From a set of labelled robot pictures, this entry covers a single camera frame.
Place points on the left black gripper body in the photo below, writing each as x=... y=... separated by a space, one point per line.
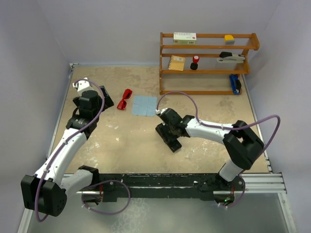
x=100 y=103

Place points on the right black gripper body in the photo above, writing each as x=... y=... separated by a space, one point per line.
x=171 y=128

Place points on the black glasses case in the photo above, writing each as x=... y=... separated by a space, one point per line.
x=169 y=139

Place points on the blue cleaning cloth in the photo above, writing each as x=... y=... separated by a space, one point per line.
x=144 y=106

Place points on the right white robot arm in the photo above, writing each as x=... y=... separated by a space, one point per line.
x=241 y=142

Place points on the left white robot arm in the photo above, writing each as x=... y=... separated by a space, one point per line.
x=47 y=191

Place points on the red sunglasses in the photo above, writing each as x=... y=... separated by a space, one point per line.
x=126 y=95

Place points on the red black stamp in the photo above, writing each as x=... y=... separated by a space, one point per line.
x=194 y=64

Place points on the tan spiral notebook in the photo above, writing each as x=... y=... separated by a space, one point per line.
x=176 y=63

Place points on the wooden shelf rack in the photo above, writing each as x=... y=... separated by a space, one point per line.
x=238 y=69

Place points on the blue black hole punch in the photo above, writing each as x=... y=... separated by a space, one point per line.
x=235 y=84

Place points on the grey black stapler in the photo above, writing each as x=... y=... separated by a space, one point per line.
x=228 y=57

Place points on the white green box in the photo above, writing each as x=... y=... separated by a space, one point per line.
x=184 y=38

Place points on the yellow grey tape measure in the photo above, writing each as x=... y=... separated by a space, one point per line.
x=229 y=39

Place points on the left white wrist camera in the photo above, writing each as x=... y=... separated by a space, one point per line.
x=82 y=86

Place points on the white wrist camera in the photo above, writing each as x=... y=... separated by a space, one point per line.
x=82 y=86
x=161 y=112

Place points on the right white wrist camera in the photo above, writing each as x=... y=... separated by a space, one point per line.
x=161 y=112

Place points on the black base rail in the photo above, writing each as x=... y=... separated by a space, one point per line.
x=202 y=186

